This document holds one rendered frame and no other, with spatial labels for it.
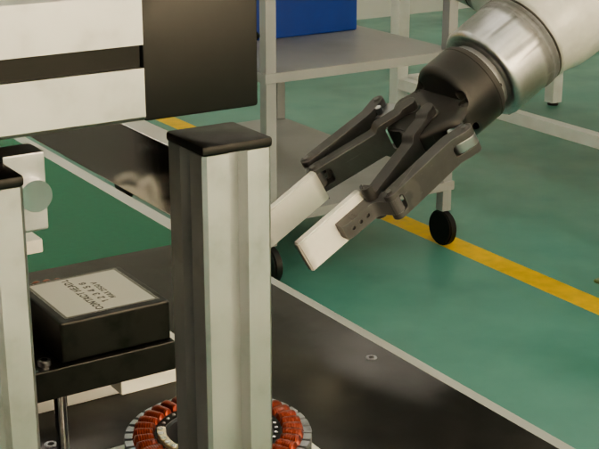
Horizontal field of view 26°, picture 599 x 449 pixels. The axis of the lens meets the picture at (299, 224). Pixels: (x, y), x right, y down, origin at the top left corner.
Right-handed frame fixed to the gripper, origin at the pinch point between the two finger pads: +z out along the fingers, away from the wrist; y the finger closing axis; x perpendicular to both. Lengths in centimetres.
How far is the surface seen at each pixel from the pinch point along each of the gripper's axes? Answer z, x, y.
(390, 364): 4.9, -5.4, -13.8
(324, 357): 8.0, -3.7, -10.0
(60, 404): 26.3, 13.9, -18.5
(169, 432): 22.5, 9.4, -21.8
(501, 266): -99, -154, 157
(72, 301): 22.9, 22.4, -24.8
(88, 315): 23.0, 22.4, -27.1
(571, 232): -129, -172, 168
